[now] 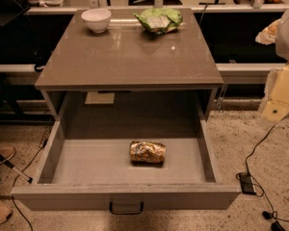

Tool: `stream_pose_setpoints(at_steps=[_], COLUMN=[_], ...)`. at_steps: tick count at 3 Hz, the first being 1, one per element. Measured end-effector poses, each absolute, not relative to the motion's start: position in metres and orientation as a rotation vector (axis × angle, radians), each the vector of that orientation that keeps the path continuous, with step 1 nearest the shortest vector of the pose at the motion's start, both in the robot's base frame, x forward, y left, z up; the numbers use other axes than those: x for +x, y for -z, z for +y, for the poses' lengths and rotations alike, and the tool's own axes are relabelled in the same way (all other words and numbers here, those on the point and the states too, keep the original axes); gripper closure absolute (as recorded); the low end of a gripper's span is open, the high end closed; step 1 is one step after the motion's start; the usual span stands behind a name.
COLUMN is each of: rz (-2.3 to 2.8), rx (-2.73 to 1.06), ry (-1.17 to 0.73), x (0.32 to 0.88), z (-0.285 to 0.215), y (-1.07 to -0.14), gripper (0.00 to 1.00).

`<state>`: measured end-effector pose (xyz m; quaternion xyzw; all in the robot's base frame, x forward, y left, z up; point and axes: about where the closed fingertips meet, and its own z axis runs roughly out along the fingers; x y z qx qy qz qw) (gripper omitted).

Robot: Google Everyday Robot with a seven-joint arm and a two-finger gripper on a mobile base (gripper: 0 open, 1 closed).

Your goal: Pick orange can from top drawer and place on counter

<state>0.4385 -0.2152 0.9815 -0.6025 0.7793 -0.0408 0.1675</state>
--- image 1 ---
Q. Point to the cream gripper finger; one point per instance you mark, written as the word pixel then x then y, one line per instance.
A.
pixel 275 105

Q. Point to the crushed orange soda can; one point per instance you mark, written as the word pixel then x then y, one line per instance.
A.
pixel 147 152

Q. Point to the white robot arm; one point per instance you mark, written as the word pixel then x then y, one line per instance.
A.
pixel 277 32

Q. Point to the grey cabinet with glossy top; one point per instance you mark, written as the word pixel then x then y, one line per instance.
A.
pixel 127 57

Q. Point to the open grey top drawer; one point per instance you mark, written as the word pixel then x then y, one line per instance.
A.
pixel 86 162

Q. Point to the black power adapter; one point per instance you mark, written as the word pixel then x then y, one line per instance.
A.
pixel 246 183

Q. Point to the green chip bag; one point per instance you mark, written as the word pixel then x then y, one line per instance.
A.
pixel 160 21

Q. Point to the paper label inside cabinet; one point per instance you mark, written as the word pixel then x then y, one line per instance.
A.
pixel 99 98

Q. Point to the white ceramic bowl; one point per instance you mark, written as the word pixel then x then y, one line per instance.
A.
pixel 97 20

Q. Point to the tan shoe upper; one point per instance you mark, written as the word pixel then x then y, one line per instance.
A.
pixel 7 152

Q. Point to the white black cane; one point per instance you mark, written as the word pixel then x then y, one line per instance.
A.
pixel 15 169

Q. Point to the black drawer handle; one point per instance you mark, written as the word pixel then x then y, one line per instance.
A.
pixel 126 209

